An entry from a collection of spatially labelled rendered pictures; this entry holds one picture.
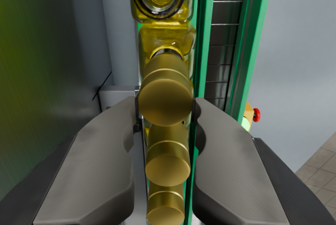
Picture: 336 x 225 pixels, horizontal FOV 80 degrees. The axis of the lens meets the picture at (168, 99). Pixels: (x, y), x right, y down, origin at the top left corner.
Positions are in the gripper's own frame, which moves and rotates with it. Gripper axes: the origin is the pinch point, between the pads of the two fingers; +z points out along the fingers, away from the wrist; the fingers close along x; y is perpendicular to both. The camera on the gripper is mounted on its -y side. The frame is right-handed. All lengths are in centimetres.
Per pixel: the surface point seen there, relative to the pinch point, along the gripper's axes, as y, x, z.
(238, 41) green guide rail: 2.1, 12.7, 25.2
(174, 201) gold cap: 9.8, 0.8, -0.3
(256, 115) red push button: 24.3, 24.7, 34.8
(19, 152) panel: 5.9, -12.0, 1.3
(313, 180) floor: 148, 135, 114
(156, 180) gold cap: 6.4, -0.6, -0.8
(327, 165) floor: 129, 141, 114
